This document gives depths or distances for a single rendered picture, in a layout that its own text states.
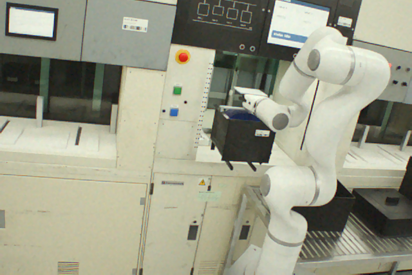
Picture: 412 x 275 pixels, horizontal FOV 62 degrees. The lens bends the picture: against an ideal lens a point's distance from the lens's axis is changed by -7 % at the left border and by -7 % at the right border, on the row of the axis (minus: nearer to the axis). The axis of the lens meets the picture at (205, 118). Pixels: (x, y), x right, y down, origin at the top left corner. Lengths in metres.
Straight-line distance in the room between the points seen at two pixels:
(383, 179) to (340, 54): 1.56
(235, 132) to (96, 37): 0.68
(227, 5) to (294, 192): 0.88
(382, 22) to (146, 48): 1.18
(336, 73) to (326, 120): 0.14
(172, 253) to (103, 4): 1.29
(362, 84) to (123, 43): 0.97
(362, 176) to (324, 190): 1.17
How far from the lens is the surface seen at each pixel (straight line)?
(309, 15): 1.77
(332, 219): 1.67
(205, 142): 1.95
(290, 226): 1.12
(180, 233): 1.97
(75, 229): 1.91
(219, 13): 1.60
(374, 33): 2.01
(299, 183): 1.06
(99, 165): 1.73
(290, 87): 1.17
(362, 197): 1.89
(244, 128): 1.47
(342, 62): 0.90
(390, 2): 2.05
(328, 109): 0.98
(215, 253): 2.11
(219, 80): 2.62
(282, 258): 1.20
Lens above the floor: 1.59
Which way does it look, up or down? 17 degrees down
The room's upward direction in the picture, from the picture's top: 10 degrees clockwise
